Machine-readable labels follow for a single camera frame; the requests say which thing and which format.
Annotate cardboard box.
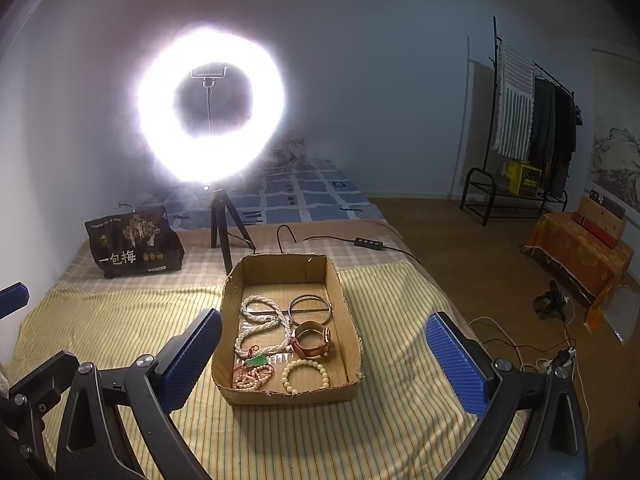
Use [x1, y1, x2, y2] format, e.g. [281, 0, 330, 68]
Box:
[211, 254, 363, 406]

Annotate dark hanging clothes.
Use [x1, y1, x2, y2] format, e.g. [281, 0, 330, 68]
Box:
[529, 77, 583, 193]

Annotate dried plant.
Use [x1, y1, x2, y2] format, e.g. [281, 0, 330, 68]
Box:
[272, 120, 308, 171]

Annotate blue metal bangle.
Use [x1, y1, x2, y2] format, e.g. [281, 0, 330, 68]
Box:
[287, 294, 332, 326]

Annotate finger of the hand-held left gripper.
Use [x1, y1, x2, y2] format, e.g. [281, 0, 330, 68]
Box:
[0, 351, 81, 480]
[0, 284, 29, 319]

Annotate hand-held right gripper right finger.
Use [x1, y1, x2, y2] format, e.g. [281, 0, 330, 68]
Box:
[425, 311, 590, 480]

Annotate ring light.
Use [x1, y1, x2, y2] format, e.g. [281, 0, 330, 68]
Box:
[135, 22, 291, 186]

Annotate white pearl necklace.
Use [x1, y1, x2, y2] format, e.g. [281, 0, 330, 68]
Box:
[234, 294, 296, 361]

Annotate red leather strap watch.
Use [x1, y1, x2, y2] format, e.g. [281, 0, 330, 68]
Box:
[290, 324, 335, 360]

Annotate striped hanging cloth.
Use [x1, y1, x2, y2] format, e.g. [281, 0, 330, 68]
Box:
[492, 42, 536, 160]

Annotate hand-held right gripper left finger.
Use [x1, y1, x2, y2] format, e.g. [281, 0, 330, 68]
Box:
[54, 308, 224, 480]

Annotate black snack bag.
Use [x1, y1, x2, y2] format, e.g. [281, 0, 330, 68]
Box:
[84, 205, 185, 280]

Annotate cream bead bracelet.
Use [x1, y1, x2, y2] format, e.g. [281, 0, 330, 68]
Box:
[281, 358, 332, 395]

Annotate black clothes rack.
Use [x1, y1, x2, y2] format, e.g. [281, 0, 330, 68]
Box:
[487, 16, 583, 211]

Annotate black tripod stand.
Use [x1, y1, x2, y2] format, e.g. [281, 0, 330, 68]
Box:
[200, 182, 258, 276]

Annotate yellow crate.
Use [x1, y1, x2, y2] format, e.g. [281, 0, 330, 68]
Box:
[505, 160, 545, 196]

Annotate black device on floor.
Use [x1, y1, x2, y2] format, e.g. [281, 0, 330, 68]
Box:
[534, 281, 568, 320]

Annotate yellow striped cloth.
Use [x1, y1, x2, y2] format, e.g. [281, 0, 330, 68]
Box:
[0, 257, 531, 480]

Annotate blue patchwork mat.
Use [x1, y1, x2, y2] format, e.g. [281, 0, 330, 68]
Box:
[160, 157, 386, 233]

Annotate beige checkered blanket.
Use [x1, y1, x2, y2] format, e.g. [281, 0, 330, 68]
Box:
[65, 220, 426, 301]

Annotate white power strip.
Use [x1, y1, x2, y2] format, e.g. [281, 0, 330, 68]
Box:
[550, 347, 576, 376]

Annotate silver foil bag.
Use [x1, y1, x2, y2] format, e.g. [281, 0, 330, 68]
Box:
[602, 285, 640, 346]

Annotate orange cloth covered table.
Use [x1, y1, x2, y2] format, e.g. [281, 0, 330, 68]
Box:
[522, 210, 636, 333]

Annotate black power cable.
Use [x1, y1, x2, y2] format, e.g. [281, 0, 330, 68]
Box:
[277, 225, 426, 266]

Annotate wall scroll painting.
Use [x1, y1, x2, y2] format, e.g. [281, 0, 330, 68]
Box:
[590, 47, 640, 211]

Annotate pink bead bracelet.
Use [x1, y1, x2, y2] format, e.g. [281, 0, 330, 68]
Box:
[231, 362, 276, 391]

